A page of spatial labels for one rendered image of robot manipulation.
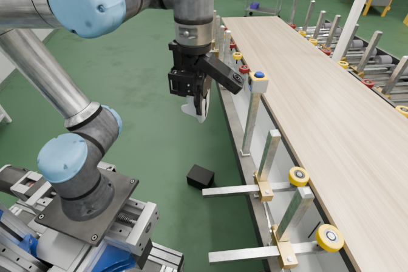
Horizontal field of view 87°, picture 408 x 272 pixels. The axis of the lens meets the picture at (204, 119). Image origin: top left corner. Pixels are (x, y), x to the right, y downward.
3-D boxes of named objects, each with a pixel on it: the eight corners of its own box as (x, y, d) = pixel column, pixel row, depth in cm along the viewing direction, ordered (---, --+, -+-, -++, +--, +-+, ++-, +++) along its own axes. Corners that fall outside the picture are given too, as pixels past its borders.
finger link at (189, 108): (184, 118, 59) (183, 89, 53) (205, 122, 57) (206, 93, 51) (180, 125, 56) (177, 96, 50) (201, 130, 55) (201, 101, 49)
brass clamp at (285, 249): (279, 270, 76) (282, 265, 73) (267, 230, 86) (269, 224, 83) (296, 268, 76) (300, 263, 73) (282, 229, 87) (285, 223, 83)
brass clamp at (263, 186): (259, 202, 95) (261, 196, 91) (251, 176, 105) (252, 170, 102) (272, 201, 95) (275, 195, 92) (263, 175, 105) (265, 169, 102)
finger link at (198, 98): (199, 106, 55) (198, 76, 49) (206, 108, 54) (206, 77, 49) (192, 118, 51) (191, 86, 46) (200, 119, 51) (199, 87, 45)
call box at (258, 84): (251, 95, 96) (253, 79, 91) (246, 87, 101) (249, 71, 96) (266, 94, 96) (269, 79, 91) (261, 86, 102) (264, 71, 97)
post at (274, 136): (252, 203, 109) (272, 135, 78) (251, 197, 112) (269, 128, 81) (260, 202, 109) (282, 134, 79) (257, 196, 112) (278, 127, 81)
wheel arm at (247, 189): (203, 200, 95) (203, 195, 92) (202, 193, 98) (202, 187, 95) (298, 192, 98) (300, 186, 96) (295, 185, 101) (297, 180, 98)
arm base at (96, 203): (52, 212, 66) (36, 194, 59) (87, 173, 77) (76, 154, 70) (93, 228, 62) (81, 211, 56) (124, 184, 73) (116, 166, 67)
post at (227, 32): (222, 89, 182) (226, 31, 152) (221, 87, 185) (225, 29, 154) (226, 89, 183) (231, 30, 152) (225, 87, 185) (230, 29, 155)
